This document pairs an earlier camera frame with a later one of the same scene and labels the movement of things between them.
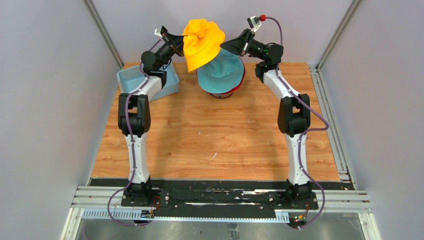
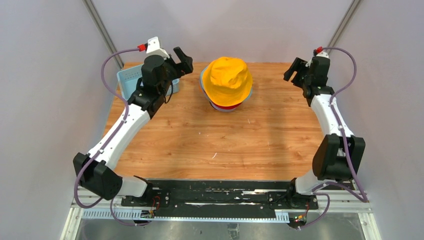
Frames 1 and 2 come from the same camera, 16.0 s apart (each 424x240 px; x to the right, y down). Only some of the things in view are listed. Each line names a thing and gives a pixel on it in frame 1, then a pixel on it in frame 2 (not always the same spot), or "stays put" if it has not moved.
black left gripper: [176, 42] -> [183, 67]
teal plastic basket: [128, 78] stays put
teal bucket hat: [223, 75] -> [203, 88]
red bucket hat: [241, 81] -> [226, 107]
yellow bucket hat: [202, 45] -> [227, 81]
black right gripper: [241, 45] -> [300, 65]
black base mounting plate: [279, 195] stays put
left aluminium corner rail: [93, 12] stays put
